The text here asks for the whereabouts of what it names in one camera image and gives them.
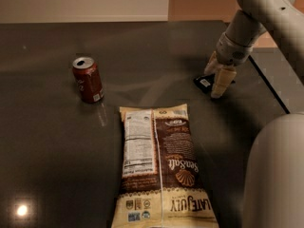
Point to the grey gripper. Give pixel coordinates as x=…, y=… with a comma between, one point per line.
x=232, y=52

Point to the black rxbar chocolate bar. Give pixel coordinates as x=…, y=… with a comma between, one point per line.
x=205, y=83

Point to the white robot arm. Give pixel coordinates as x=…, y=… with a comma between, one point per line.
x=272, y=32

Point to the Late July chips bag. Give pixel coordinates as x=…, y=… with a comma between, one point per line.
x=161, y=185

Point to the red soda can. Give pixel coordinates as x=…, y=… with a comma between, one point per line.
x=87, y=77

